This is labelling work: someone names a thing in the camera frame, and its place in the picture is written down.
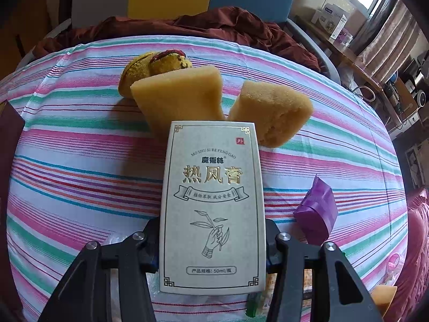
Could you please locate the purple pleated snack packet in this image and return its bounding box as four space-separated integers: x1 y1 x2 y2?
294 176 338 246

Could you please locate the white ointment box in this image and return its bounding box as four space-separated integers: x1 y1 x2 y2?
159 121 266 296

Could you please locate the yellow sponge block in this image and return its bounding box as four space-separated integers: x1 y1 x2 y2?
228 80 313 148
131 65 225 140

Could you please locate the yellow knitted sock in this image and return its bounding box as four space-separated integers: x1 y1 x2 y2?
118 49 193 99

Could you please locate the cracker packet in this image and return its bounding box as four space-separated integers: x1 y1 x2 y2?
246 273 277 318

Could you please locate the striped bed sheet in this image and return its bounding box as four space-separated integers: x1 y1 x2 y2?
1 36 408 321

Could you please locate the pink plastic cup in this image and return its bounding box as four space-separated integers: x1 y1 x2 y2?
386 253 403 280

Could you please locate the pink pillow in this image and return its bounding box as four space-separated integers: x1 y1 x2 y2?
384 188 428 321

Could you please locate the wooden desk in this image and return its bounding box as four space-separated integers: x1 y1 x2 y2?
295 16 420 133

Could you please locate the maroon blanket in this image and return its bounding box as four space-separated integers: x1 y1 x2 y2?
33 7 321 73

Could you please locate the white product box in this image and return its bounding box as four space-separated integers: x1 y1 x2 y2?
311 3 350 40

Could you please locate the pink patterned curtain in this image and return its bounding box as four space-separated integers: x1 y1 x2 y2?
350 0 423 83

